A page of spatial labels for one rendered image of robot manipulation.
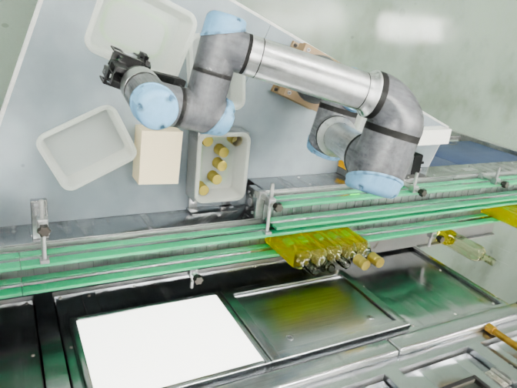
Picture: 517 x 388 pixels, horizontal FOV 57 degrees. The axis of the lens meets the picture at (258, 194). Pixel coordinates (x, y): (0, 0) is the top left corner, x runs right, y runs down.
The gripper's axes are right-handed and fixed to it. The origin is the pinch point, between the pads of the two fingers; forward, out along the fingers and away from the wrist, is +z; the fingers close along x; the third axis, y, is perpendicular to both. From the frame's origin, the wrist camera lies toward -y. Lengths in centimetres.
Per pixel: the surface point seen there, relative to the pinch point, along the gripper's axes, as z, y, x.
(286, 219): 4, -66, 30
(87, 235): 6, -7, 50
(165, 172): 12.5, -24.1, 28.0
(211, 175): 15, -40, 26
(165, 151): 13.2, -21.9, 22.1
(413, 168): 15, -121, 0
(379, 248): 6, -117, 33
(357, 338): -39, -73, 41
